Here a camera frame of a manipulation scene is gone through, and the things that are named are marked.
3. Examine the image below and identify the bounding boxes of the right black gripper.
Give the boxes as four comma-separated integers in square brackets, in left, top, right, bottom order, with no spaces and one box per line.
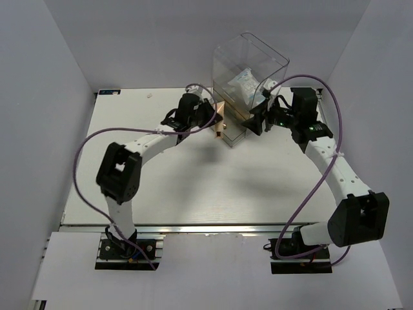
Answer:
[241,96,299,136]

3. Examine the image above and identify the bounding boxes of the beige foundation tube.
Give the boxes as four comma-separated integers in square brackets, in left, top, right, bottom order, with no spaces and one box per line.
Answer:
[214,101,226,138]

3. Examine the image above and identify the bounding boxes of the cotton pad pack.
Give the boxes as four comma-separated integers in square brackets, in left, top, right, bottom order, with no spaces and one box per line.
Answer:
[228,67,259,105]

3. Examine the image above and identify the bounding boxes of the clear acrylic organizer box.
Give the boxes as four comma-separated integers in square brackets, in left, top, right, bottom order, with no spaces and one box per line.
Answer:
[212,32,290,147]

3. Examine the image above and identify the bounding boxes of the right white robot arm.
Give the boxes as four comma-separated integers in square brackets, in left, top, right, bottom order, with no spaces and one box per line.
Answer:
[243,87,390,258]

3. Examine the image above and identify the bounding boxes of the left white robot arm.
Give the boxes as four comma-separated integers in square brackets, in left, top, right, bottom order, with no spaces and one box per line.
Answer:
[96,92,223,258]

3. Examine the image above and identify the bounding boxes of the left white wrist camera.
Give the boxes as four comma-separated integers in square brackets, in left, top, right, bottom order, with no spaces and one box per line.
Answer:
[185,85,203,98]

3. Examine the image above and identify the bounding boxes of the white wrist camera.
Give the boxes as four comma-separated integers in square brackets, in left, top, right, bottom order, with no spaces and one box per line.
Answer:
[261,78,281,100]
[185,85,203,98]

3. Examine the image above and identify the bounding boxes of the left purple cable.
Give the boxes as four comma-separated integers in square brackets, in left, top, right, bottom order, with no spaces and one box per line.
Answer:
[74,83,217,271]

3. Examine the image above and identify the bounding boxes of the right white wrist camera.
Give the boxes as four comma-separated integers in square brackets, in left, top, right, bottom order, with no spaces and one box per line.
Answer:
[261,78,281,100]

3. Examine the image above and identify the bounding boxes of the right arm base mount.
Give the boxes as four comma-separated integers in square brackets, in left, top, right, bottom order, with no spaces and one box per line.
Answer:
[263,237,332,274]

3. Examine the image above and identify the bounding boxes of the aluminium table front rail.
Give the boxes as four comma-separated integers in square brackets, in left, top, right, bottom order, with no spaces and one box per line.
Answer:
[61,221,336,236]

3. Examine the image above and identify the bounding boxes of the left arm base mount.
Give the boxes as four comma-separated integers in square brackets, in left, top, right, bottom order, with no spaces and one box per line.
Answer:
[95,227,163,271]

